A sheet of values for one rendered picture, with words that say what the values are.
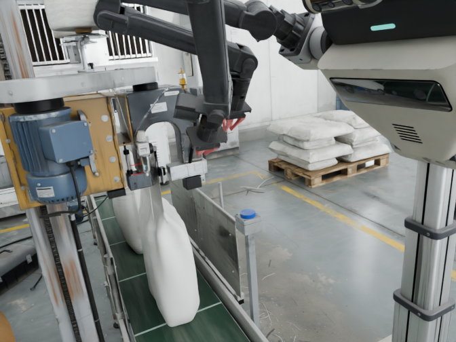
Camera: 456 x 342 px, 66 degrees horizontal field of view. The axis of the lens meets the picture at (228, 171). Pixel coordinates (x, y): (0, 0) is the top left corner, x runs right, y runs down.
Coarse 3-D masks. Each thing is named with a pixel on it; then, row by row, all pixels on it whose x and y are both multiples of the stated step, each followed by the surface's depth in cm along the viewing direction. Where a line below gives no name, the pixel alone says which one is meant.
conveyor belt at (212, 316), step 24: (120, 240) 222; (120, 264) 196; (144, 264) 194; (120, 288) 174; (144, 288) 173; (144, 312) 157; (216, 312) 153; (144, 336) 143; (168, 336) 142; (192, 336) 141; (216, 336) 140; (240, 336) 139
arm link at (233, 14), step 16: (112, 0) 81; (128, 0) 82; (144, 0) 83; (160, 0) 84; (176, 0) 85; (224, 0) 89; (256, 0) 94; (96, 16) 82; (240, 16) 89; (256, 16) 89; (272, 16) 89; (256, 32) 91; (272, 32) 92
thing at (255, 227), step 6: (258, 216) 134; (240, 222) 134; (246, 222) 132; (252, 222) 133; (258, 222) 134; (240, 228) 135; (246, 228) 133; (252, 228) 134; (258, 228) 135; (246, 234) 133
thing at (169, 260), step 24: (144, 192) 162; (144, 216) 147; (168, 216) 137; (144, 240) 147; (168, 240) 134; (168, 264) 134; (192, 264) 140; (168, 288) 138; (192, 288) 142; (168, 312) 141; (192, 312) 145
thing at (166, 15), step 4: (152, 8) 397; (152, 12) 398; (156, 12) 397; (160, 12) 398; (164, 12) 400; (168, 12) 403; (172, 12) 410; (156, 16) 398; (160, 16) 399; (164, 16) 401; (168, 16) 404; (172, 16) 412; (168, 20) 406
